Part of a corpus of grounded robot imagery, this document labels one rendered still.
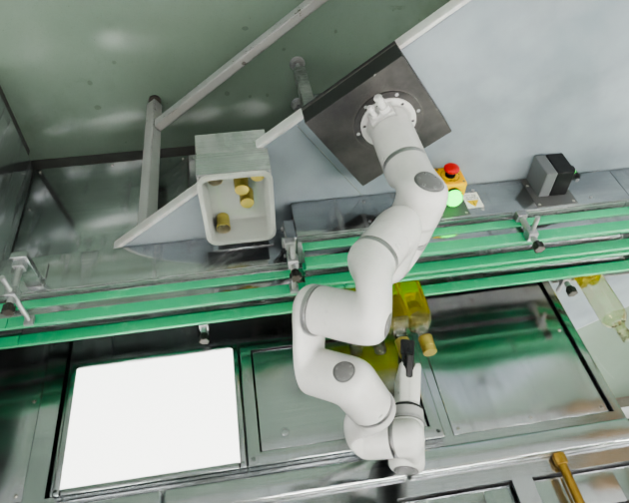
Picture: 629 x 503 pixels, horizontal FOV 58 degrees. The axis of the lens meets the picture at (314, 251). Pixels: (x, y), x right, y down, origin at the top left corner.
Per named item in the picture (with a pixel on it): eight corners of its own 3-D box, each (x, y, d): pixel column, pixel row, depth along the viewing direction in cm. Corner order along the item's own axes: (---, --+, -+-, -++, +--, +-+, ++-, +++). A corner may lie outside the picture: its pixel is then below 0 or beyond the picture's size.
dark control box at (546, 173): (524, 177, 155) (537, 198, 149) (533, 154, 149) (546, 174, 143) (552, 174, 155) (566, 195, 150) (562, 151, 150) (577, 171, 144)
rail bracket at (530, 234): (509, 217, 147) (530, 254, 138) (517, 196, 141) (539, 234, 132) (524, 216, 147) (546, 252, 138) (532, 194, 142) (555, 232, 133)
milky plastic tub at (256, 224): (207, 223, 148) (208, 247, 142) (194, 155, 132) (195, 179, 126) (273, 216, 150) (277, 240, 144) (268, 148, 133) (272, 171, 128)
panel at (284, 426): (75, 369, 148) (55, 502, 125) (71, 363, 146) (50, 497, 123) (406, 326, 158) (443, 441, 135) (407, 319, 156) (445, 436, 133)
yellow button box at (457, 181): (428, 187, 152) (436, 206, 147) (432, 166, 146) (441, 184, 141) (453, 185, 152) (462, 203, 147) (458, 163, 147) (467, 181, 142)
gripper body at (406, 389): (419, 427, 127) (418, 383, 134) (427, 406, 119) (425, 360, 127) (386, 424, 127) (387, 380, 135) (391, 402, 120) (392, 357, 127)
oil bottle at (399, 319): (367, 274, 154) (386, 339, 140) (369, 261, 150) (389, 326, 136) (387, 272, 155) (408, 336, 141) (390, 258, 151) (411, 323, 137)
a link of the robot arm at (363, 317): (336, 232, 97) (292, 279, 88) (408, 240, 90) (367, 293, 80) (351, 294, 104) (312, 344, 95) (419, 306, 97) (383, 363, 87)
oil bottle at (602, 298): (570, 273, 169) (615, 347, 152) (573, 262, 165) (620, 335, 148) (588, 269, 169) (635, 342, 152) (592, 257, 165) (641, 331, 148)
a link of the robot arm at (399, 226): (407, 253, 92) (380, 312, 103) (459, 185, 107) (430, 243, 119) (357, 226, 94) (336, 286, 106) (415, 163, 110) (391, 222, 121)
